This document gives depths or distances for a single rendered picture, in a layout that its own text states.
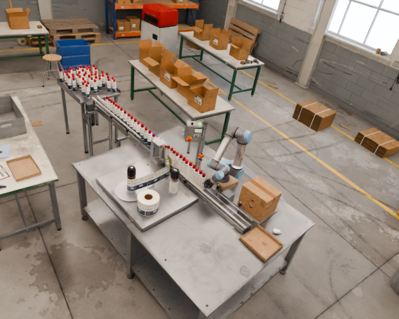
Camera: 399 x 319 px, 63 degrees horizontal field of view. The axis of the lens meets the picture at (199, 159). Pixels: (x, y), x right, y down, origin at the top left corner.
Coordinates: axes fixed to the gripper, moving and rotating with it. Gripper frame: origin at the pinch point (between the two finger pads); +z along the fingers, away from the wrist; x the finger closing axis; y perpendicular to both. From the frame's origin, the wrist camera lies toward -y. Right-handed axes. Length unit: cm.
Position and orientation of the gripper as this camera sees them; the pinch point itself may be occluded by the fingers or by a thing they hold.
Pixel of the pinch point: (204, 187)
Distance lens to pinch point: 329.5
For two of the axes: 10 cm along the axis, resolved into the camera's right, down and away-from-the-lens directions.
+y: -7.3, 3.3, -6.0
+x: 5.1, 8.4, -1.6
